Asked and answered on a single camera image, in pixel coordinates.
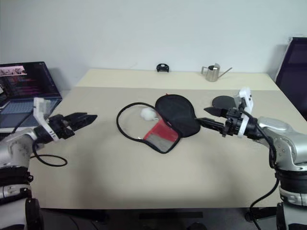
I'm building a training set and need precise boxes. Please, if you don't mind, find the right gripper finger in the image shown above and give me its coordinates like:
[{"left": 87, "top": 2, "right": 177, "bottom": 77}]
[
  {"left": 203, "top": 107, "right": 229, "bottom": 117},
  {"left": 195, "top": 117, "right": 226, "bottom": 135}
]

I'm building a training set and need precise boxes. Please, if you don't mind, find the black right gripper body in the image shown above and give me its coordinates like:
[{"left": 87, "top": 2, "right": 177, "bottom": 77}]
[{"left": 221, "top": 107, "right": 243, "bottom": 138}]

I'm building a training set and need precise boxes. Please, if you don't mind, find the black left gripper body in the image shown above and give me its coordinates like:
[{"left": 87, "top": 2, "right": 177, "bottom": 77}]
[{"left": 47, "top": 114, "right": 76, "bottom": 142}]

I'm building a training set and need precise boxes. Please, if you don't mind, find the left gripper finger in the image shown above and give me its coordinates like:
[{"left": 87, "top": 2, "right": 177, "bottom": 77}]
[
  {"left": 70, "top": 115, "right": 98, "bottom": 132},
  {"left": 63, "top": 112, "right": 89, "bottom": 120}
]

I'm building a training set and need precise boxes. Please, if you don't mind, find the black table tennis paddle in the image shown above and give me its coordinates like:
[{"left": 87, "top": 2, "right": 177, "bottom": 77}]
[{"left": 212, "top": 95, "right": 237, "bottom": 109}]

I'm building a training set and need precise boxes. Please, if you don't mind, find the black red paddle case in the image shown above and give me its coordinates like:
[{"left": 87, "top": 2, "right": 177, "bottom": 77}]
[{"left": 116, "top": 93, "right": 201, "bottom": 154}]

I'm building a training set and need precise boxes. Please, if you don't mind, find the silver metal watering can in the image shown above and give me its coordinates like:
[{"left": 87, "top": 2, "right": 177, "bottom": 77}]
[{"left": 201, "top": 63, "right": 233, "bottom": 82}]

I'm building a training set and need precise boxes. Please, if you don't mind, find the open laptop computer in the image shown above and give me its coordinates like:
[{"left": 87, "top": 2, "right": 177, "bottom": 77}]
[{"left": 0, "top": 61, "right": 63, "bottom": 134}]

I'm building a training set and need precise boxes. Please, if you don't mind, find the white fluffy pompom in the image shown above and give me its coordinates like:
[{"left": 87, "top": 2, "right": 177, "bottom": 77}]
[{"left": 140, "top": 107, "right": 159, "bottom": 121}]

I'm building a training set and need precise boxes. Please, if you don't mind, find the small black round holder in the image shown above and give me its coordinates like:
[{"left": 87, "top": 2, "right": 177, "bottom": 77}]
[{"left": 156, "top": 63, "right": 171, "bottom": 73}]

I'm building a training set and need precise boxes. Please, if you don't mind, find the black office chair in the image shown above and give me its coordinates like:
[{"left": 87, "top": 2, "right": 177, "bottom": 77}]
[{"left": 275, "top": 36, "right": 307, "bottom": 127}]

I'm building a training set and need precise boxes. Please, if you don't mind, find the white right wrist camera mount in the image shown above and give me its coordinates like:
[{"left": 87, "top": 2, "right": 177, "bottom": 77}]
[{"left": 234, "top": 87, "right": 254, "bottom": 139}]

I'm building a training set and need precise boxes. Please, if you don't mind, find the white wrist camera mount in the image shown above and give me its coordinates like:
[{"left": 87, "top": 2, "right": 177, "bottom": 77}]
[
  {"left": 234, "top": 87, "right": 254, "bottom": 139},
  {"left": 33, "top": 97, "right": 59, "bottom": 141}
]

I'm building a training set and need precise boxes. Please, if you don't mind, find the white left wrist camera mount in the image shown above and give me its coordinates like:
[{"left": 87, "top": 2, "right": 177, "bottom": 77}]
[{"left": 33, "top": 97, "right": 59, "bottom": 141}]

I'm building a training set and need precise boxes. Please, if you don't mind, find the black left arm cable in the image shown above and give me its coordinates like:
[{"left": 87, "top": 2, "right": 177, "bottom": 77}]
[{"left": 30, "top": 134, "right": 68, "bottom": 167}]

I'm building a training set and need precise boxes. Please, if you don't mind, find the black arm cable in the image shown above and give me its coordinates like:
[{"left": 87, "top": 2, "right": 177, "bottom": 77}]
[
  {"left": 30, "top": 134, "right": 68, "bottom": 167},
  {"left": 237, "top": 105, "right": 283, "bottom": 221}
]

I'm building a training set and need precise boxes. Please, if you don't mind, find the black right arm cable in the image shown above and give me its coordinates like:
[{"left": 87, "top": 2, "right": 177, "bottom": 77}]
[{"left": 237, "top": 105, "right": 283, "bottom": 221}]

